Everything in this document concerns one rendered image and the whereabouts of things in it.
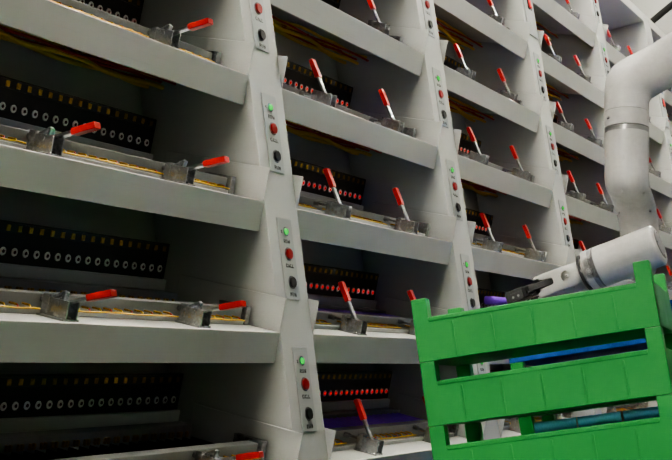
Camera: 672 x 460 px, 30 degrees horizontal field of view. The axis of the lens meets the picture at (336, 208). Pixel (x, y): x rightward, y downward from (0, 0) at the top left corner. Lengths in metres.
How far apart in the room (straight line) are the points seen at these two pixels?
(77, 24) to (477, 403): 0.68
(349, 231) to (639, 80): 0.82
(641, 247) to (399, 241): 0.54
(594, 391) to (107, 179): 0.64
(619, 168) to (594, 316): 1.07
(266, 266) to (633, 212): 1.05
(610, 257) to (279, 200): 0.90
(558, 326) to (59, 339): 0.59
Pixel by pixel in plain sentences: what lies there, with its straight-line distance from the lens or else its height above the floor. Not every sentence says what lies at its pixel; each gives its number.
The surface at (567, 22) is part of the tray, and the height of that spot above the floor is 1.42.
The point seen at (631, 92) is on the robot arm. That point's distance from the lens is 2.63.
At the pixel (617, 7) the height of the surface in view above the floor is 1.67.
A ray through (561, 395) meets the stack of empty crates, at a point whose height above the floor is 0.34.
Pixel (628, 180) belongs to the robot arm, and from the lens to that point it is 2.58.
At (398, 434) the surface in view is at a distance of 2.26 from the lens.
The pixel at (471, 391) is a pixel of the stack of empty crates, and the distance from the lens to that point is 1.57.
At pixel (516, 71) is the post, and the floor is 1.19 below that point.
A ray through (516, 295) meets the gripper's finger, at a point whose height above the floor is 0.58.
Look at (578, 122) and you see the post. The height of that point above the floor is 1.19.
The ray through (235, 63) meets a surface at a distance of 1.90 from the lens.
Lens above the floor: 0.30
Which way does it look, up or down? 11 degrees up
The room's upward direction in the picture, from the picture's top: 8 degrees counter-clockwise
